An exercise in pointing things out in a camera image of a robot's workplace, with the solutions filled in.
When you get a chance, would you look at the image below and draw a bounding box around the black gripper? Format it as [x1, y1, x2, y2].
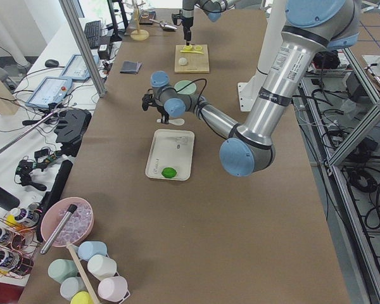
[156, 106, 169, 120]
[181, 9, 194, 44]

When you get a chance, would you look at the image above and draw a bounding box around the white ceramic spoon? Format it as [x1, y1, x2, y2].
[156, 118, 185, 126]

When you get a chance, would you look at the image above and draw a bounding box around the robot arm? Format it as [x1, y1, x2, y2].
[150, 1, 362, 177]
[178, 0, 238, 46]

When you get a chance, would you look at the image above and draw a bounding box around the mint green bowl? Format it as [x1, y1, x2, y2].
[174, 80, 197, 95]

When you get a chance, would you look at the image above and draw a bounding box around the pink bowl with ice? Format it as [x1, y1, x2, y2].
[41, 197, 94, 247]

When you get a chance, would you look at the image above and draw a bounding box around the lemon slice stack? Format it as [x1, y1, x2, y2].
[181, 45, 193, 53]

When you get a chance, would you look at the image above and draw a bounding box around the yellow plastic knife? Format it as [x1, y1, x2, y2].
[180, 49, 204, 54]

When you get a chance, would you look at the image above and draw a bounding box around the metal scoop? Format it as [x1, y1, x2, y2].
[150, 18, 177, 32]

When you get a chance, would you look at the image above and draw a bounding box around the bamboo cutting board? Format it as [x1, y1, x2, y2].
[174, 44, 210, 74]

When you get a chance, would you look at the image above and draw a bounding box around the cream rabbit tray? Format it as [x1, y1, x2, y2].
[145, 129, 195, 181]

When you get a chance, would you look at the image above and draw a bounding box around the wooden mug tree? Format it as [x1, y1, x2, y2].
[130, 0, 149, 41]

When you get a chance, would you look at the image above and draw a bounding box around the green lime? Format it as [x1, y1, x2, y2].
[161, 167, 177, 179]

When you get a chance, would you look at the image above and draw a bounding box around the grey folded cloth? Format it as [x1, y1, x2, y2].
[120, 61, 142, 74]

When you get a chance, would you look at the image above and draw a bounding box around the black keyboard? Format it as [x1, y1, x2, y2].
[84, 20, 101, 49]

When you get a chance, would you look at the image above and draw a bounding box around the far teach pendant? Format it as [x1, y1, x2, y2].
[60, 54, 90, 82]

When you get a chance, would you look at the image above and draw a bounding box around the teach pendant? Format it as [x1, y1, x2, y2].
[25, 77, 72, 109]
[60, 54, 90, 82]

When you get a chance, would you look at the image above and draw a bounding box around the near teach pendant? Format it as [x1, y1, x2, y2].
[25, 77, 72, 109]

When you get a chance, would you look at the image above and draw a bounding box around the black computer mouse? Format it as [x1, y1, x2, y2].
[44, 59, 59, 68]

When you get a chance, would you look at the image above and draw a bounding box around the metal muddler rod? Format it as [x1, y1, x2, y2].
[40, 204, 77, 255]

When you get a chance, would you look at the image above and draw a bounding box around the blue cup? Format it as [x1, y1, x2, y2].
[77, 241, 108, 261]

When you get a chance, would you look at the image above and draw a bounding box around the white cup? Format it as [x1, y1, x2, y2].
[87, 255, 117, 281]

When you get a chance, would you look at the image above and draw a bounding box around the pink cup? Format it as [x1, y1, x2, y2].
[98, 276, 130, 302]

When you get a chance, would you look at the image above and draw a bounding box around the green cup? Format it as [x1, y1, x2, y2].
[47, 259, 78, 284]

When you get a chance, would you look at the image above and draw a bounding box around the grey cup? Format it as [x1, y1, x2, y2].
[60, 277, 86, 301]

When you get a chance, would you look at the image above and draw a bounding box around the yellow cup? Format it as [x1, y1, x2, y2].
[70, 291, 94, 304]

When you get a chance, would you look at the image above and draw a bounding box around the aluminium frame post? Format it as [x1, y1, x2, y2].
[59, 0, 106, 98]

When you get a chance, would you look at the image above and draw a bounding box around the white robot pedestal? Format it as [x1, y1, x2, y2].
[237, 0, 286, 112]

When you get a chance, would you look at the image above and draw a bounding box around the black plastic bracket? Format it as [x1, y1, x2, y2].
[54, 109, 92, 157]

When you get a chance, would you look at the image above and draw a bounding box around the copper wire bottle rack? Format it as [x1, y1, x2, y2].
[0, 207, 41, 279]

